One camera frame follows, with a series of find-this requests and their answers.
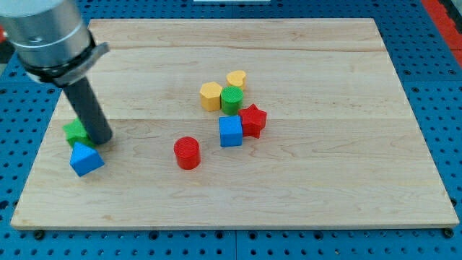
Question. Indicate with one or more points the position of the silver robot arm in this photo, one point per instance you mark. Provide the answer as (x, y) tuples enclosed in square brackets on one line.
[(52, 40)]

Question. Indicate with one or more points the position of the blue cube block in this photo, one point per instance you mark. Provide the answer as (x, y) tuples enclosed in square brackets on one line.
[(230, 131)]

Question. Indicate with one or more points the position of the red star block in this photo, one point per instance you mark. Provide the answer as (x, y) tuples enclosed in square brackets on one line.
[(253, 121)]

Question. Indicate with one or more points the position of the green cylinder block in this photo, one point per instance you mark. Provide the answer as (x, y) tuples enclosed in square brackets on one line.
[(231, 100)]

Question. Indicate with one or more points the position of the wooden board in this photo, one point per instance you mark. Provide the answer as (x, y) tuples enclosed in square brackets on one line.
[(341, 148)]

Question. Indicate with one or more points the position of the yellow hexagon block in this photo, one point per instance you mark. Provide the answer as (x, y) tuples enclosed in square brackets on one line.
[(210, 96)]

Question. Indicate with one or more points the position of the red cylinder block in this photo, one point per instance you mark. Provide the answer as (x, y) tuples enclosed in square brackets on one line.
[(187, 152)]

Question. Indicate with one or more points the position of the yellow heart block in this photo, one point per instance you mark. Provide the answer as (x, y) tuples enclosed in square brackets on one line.
[(237, 78)]

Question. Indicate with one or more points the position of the blue triangle block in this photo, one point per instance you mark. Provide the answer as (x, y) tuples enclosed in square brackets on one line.
[(85, 159)]

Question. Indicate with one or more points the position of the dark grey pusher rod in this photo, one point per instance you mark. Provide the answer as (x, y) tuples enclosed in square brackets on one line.
[(87, 108)]

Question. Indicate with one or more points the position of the green star block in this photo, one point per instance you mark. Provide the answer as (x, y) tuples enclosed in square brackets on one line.
[(75, 132)]

